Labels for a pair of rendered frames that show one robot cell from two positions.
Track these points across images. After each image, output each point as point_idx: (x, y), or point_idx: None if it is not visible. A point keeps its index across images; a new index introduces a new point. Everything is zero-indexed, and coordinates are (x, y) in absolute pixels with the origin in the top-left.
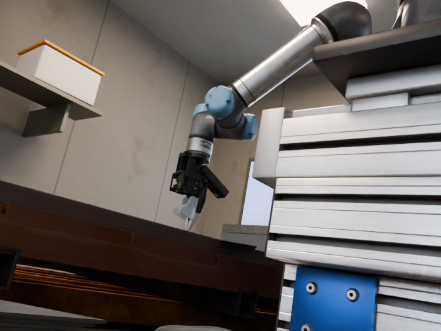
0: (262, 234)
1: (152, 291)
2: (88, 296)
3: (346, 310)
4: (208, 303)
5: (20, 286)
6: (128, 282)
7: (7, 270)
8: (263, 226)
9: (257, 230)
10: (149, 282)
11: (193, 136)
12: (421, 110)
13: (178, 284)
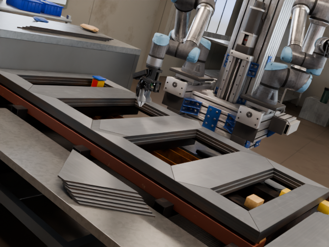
0: (8, 37)
1: (165, 148)
2: None
3: (248, 144)
4: (186, 144)
5: None
6: (152, 148)
7: None
8: (9, 31)
9: (3, 34)
10: (164, 144)
11: (162, 59)
12: (270, 115)
13: (177, 141)
